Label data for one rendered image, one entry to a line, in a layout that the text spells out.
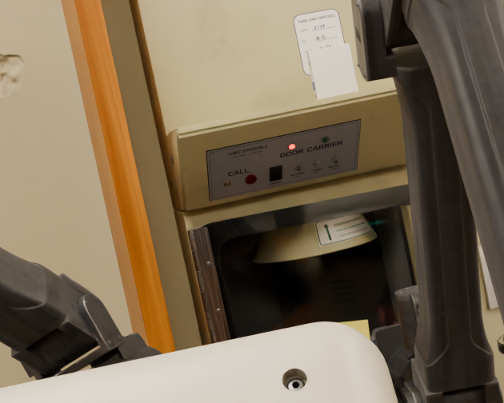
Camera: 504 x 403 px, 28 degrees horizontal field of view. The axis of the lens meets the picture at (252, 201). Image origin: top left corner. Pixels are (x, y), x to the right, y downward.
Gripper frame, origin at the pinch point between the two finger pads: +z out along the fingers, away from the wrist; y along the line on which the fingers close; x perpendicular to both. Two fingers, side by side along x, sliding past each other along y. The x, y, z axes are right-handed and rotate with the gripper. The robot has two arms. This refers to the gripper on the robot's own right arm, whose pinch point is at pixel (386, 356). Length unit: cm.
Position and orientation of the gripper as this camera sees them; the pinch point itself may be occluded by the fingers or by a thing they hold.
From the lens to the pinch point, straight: 120.3
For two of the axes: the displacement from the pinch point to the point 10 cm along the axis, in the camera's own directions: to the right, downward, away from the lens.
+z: -1.8, -0.1, 9.8
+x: -9.6, 2.2, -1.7
